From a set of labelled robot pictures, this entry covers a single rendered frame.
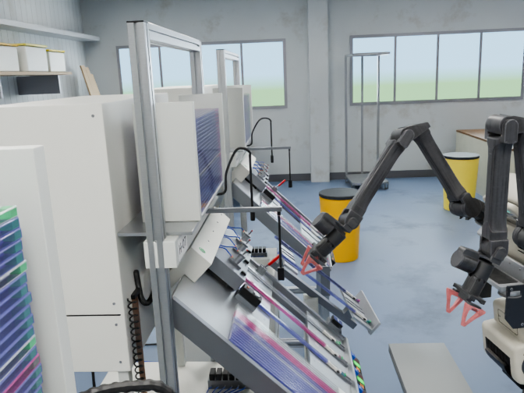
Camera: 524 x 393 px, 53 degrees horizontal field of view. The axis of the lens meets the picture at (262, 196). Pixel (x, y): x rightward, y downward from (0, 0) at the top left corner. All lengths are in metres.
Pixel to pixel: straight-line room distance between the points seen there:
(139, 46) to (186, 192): 0.40
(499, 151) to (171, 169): 0.95
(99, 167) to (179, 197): 0.23
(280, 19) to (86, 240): 7.59
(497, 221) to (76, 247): 1.21
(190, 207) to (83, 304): 0.38
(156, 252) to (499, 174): 1.02
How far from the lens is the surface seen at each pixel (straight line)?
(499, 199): 1.73
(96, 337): 1.53
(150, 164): 1.28
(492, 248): 1.75
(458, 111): 9.19
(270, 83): 8.73
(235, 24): 8.82
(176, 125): 1.41
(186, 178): 1.42
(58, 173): 1.41
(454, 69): 9.12
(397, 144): 2.02
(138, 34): 1.27
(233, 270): 1.71
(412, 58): 8.95
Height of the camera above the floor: 1.77
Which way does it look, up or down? 13 degrees down
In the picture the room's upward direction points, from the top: 2 degrees counter-clockwise
